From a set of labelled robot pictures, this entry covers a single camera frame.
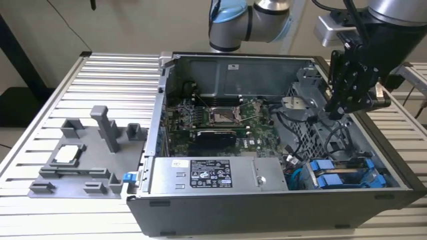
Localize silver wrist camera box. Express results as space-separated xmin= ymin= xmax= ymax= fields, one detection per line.
xmin=312 ymin=15 xmax=360 ymax=48

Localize metal socket cover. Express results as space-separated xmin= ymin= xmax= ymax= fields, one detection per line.
xmin=232 ymin=98 xmax=266 ymax=122

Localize open black PC case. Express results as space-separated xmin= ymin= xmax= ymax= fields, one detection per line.
xmin=123 ymin=51 xmax=427 ymax=237

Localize grey parts rack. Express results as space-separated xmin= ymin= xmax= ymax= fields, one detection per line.
xmin=27 ymin=104 xmax=150 ymax=200

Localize silver power supply unit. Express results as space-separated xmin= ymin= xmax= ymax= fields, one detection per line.
xmin=148 ymin=156 xmax=289 ymax=194

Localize blue data wire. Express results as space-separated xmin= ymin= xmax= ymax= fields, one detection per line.
xmin=286 ymin=166 xmax=304 ymax=189

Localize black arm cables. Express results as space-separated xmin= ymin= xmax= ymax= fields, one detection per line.
xmin=310 ymin=0 xmax=372 ymax=44

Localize thin metal locking lever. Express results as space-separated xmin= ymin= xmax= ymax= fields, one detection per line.
xmin=193 ymin=92 xmax=210 ymax=110

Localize black disk wire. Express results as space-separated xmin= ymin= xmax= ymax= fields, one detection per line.
xmin=345 ymin=134 xmax=369 ymax=163
xmin=325 ymin=114 xmax=353 ymax=161

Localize green motherboard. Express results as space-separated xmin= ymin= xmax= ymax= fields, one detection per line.
xmin=164 ymin=96 xmax=290 ymax=158

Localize grey metal disk bay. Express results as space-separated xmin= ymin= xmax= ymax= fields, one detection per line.
xmin=281 ymin=66 xmax=401 ymax=191

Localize CPU socket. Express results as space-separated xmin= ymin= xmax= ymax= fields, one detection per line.
xmin=202 ymin=106 xmax=242 ymax=125

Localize thick black power wire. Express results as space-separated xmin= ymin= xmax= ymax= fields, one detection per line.
xmin=274 ymin=109 xmax=317 ymax=124

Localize grey metal frame bracket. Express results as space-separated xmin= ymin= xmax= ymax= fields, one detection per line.
xmin=388 ymin=62 xmax=427 ymax=89

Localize silver CPU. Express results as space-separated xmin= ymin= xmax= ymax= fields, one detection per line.
xmin=54 ymin=145 xmax=81 ymax=163

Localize black RAM slots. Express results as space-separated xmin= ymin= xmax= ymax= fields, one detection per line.
xmin=196 ymin=94 xmax=249 ymax=106

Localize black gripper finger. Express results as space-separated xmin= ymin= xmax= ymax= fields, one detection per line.
xmin=324 ymin=49 xmax=354 ymax=120
xmin=341 ymin=63 xmax=377 ymax=113

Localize black graphics card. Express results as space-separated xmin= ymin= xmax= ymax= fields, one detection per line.
xmin=188 ymin=128 xmax=240 ymax=152

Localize thin black wall cable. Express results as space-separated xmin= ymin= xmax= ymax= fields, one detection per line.
xmin=45 ymin=0 xmax=93 ymax=53

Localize blue case latch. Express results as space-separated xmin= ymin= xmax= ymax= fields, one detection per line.
xmin=121 ymin=172 xmax=138 ymax=186

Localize silver metal latch bracket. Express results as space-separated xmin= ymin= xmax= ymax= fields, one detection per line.
xmin=280 ymin=96 xmax=317 ymax=111

